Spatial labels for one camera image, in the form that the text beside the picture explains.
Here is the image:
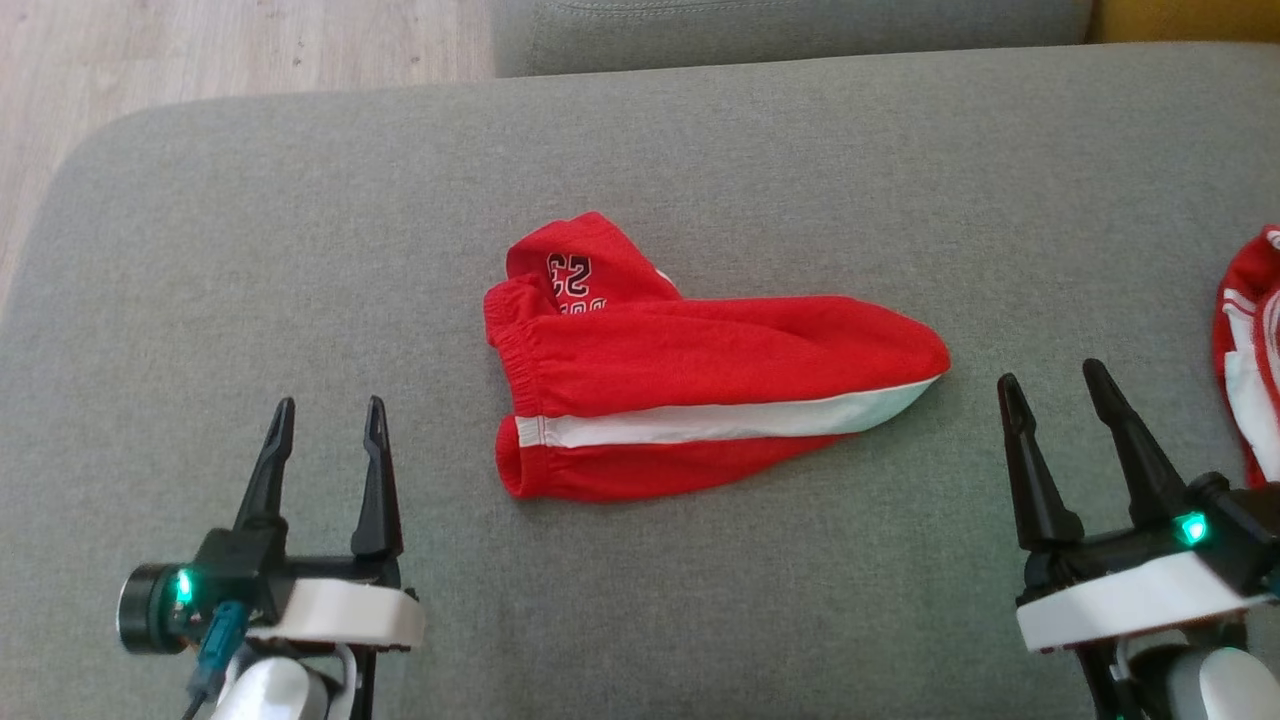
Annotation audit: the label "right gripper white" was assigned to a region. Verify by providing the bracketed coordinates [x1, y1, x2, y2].
[997, 359, 1271, 653]

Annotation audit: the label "red shirt with white sleeves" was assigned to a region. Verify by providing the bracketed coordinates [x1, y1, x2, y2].
[1212, 225, 1280, 489]

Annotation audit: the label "red shorts with white stripe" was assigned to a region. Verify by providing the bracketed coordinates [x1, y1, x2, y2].
[483, 211, 952, 501]

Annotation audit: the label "small grey sofa cushion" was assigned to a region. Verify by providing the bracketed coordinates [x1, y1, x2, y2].
[490, 0, 1096, 79]

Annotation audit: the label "large grey sofa seat cushion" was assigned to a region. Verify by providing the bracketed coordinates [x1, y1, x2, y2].
[0, 42, 1280, 720]

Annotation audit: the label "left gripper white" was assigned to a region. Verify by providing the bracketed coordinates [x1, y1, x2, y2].
[233, 396, 426, 649]

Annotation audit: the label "mustard yellow upholstered panel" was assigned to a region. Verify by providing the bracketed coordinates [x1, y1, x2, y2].
[1090, 0, 1280, 46]

